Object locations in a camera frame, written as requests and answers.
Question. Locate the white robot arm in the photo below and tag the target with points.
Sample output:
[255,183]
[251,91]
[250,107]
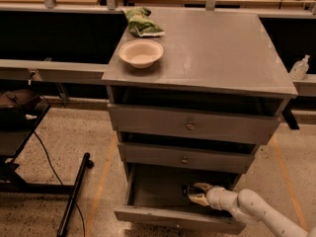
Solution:
[246,207]

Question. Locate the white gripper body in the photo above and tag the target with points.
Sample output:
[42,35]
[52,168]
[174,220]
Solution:
[214,195]

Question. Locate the black cart with bag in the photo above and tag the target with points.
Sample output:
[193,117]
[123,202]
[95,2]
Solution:
[21,111]

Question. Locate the clear sanitizer bottle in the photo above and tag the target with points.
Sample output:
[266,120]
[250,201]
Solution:
[299,68]

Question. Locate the white paper bowl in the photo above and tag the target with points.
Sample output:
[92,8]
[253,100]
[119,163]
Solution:
[141,53]

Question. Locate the green chip bag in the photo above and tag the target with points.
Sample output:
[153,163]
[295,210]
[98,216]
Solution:
[140,24]

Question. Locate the grey wooden drawer cabinet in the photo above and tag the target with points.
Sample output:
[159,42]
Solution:
[212,62]

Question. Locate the dark rxbar chocolate bar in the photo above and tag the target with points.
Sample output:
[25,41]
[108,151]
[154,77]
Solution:
[191,190]

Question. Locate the grey bench rail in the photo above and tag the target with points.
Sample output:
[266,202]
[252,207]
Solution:
[52,71]

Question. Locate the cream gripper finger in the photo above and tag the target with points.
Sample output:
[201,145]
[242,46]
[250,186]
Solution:
[203,186]
[199,199]

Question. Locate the middle grey drawer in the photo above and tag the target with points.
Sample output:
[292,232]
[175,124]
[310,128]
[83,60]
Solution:
[182,157]

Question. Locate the top grey drawer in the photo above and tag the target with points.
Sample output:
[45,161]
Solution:
[193,124]

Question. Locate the open bottom grey drawer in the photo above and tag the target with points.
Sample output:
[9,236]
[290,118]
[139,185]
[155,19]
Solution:
[156,195]

